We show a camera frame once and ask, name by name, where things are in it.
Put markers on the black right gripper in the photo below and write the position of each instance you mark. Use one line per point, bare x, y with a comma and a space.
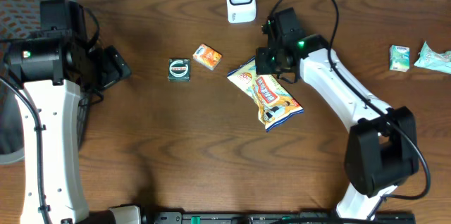
261, 66

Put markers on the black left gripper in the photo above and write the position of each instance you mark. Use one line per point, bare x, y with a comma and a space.
115, 63

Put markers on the yellow snack chip bag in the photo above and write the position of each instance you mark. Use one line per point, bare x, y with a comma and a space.
275, 104

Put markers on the green Zam-Buk ointment box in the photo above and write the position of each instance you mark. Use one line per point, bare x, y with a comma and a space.
179, 70

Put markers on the orange Kleenex tissue pack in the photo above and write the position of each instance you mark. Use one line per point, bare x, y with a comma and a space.
207, 56

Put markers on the green Kleenex tissue pack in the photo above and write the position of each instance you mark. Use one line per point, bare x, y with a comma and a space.
399, 58

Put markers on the large wet wipes pack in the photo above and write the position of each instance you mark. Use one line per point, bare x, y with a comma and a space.
431, 60

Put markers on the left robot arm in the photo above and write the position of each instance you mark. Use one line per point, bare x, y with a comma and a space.
53, 189

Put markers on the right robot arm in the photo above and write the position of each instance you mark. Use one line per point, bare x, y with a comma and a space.
380, 153

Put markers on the grey plastic mesh basket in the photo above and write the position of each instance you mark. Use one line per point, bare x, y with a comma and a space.
41, 40

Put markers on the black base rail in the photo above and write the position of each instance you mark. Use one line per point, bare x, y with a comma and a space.
173, 217

